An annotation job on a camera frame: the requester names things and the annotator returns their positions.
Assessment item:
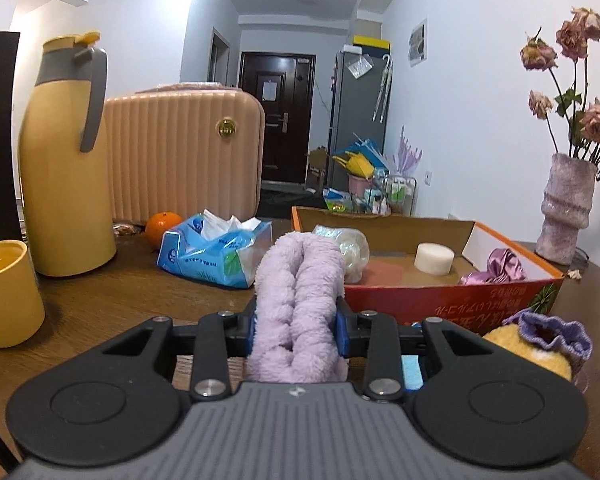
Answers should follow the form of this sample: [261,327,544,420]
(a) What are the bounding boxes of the orange scouring sponge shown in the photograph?
[354,257,406,287]

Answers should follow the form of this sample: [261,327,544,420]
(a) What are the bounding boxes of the yellow plush toy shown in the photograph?
[483,324,572,382]

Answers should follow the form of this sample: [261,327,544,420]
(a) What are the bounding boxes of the lilac fluffy scrunchie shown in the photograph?
[247,232,348,384]

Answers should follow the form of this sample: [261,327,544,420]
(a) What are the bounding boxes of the white round sponge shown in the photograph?
[414,243,455,276]

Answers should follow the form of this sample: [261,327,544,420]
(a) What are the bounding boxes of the dark entrance door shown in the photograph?
[239,52,315,184]

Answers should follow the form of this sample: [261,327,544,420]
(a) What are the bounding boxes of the blue tissue pack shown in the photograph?
[157,210,273,289]

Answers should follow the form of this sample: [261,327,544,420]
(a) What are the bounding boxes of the white wall panel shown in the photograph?
[408,20,427,66]

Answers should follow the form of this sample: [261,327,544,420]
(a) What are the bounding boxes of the pink satin scrunchie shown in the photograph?
[460,248,527,285]

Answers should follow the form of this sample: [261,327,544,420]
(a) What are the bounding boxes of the dried pink roses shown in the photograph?
[519,6,600,166]

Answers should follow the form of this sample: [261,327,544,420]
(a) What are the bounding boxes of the yellow thermos jug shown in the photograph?
[18,30,117,278]

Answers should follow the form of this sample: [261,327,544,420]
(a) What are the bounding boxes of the white mesh bath puff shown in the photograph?
[312,226,370,284]

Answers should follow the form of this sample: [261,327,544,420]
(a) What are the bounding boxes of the wire storage rack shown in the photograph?
[368,176,417,217]

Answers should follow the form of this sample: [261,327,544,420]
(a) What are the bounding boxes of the light blue plush toy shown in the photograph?
[401,356,424,391]

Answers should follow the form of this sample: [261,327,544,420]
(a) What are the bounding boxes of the purple knitted pouch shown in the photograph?
[502,309,593,375]

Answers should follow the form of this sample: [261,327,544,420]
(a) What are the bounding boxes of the orange fruit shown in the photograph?
[145,211,184,250]

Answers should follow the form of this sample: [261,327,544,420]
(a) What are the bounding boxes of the pink ribbed suitcase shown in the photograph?
[104,84,265,224]

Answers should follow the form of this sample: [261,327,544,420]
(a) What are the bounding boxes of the yellow mug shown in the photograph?
[0,240,45,349]

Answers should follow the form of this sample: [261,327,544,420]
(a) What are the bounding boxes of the grey refrigerator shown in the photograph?
[326,44,394,191]

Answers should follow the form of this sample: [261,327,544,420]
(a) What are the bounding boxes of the red cardboard box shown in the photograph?
[291,207,564,335]

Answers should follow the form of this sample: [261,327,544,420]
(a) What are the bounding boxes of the pink textured vase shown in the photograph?
[535,153,597,266]

